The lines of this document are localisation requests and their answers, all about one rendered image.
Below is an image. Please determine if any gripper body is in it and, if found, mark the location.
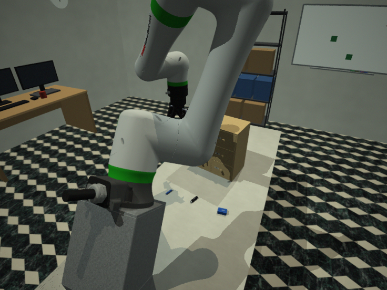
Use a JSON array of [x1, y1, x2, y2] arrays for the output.
[[170, 97, 186, 115]]

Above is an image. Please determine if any blue 9v battery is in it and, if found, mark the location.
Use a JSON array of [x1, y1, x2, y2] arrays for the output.
[[217, 208, 227, 215]]

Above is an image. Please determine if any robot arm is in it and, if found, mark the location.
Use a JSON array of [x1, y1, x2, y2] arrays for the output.
[[62, 0, 273, 211]]

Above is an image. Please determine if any light wooden chest of drawers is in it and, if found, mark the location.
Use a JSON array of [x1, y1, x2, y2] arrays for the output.
[[220, 115, 251, 181]]

